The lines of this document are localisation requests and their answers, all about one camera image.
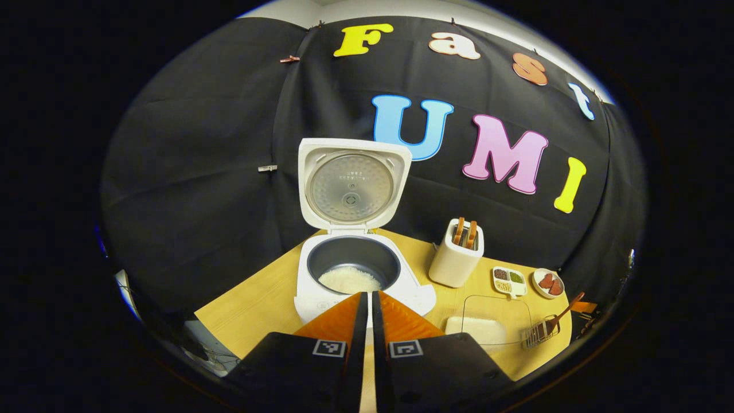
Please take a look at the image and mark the white rice cooker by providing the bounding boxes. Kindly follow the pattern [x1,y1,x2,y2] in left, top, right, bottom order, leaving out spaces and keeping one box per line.
[294,138,438,323]

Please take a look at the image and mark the black backdrop cloth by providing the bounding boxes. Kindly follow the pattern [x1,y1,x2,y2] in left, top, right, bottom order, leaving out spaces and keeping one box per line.
[100,14,649,322]

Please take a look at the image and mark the metal wire chopstick holder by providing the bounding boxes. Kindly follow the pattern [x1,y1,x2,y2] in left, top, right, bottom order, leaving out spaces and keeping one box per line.
[522,314,561,349]

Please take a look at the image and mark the white toaster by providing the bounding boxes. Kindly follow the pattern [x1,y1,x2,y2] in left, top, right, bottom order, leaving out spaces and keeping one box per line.
[428,218,485,289]

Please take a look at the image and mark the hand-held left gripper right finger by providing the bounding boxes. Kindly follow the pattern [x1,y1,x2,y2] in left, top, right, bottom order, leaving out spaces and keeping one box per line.
[372,290,517,413]

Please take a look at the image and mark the clear plastic tray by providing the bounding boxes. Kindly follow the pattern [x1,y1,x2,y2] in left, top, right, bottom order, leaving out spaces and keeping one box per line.
[444,295,534,353]

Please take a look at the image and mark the white round plate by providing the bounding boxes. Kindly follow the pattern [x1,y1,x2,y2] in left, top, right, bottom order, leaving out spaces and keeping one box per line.
[532,268,565,300]

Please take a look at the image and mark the white rice heap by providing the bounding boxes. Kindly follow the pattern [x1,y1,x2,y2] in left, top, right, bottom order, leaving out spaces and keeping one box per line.
[446,317,507,346]
[318,266,382,294]

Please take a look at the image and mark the brown wooden spoon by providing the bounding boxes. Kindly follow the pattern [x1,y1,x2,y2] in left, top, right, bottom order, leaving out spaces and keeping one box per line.
[542,291,585,336]

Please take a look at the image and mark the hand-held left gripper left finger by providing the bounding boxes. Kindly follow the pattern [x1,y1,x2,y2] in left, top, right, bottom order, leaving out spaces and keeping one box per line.
[224,291,369,413]

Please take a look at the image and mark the white divided bean dish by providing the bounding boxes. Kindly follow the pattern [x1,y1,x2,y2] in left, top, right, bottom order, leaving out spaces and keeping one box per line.
[491,266,528,298]

